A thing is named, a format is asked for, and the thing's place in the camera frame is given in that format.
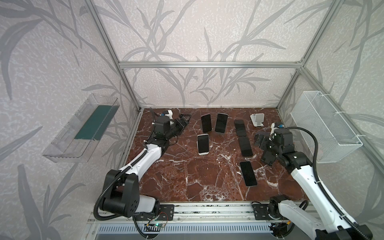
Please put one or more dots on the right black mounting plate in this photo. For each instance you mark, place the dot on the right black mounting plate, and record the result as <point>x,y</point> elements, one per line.
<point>261,212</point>

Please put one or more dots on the clear plastic wall bin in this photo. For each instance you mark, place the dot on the clear plastic wall bin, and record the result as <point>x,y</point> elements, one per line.
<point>79,138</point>

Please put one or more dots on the white framed phone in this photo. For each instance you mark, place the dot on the white framed phone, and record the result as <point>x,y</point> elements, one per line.
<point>203,144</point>

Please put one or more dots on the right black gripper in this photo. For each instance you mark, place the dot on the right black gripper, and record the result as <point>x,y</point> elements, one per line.
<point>267,144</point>

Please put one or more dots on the white wire mesh basket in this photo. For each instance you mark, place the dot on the white wire mesh basket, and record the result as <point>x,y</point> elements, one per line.
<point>336,139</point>

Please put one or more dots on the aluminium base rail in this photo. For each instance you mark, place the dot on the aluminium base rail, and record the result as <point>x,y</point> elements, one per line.
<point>220,212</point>

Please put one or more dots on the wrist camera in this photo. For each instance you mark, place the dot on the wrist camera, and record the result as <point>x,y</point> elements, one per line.
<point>167,113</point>
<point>276,125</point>

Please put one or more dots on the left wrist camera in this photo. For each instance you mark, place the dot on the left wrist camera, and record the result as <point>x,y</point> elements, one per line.
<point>167,113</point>

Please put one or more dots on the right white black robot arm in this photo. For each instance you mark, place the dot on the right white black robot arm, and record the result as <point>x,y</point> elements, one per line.
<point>334,223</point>

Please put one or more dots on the green circuit board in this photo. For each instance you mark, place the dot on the green circuit board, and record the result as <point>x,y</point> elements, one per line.
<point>156,225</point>

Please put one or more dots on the black mounting plate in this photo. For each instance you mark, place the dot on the black mounting plate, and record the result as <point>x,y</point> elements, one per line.
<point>261,212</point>
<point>164,212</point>

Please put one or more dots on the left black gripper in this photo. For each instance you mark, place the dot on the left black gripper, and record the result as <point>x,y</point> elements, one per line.
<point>179,126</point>

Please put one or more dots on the white phone stand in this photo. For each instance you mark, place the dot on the white phone stand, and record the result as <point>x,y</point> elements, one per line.
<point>257,120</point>

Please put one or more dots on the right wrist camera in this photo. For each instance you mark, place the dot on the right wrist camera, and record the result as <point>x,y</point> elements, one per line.
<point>276,125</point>

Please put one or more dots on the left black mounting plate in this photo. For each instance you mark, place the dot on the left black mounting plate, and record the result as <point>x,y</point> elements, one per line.
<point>164,212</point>

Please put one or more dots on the black phone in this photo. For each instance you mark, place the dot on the black phone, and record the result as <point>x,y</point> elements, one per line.
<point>245,146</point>
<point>248,174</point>
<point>206,123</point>
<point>221,123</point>
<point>240,128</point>

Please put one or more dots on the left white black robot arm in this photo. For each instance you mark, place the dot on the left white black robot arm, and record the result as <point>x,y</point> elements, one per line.
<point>121,193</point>

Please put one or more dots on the black folding phone stand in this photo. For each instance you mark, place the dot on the black folding phone stand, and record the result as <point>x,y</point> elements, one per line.
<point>262,139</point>

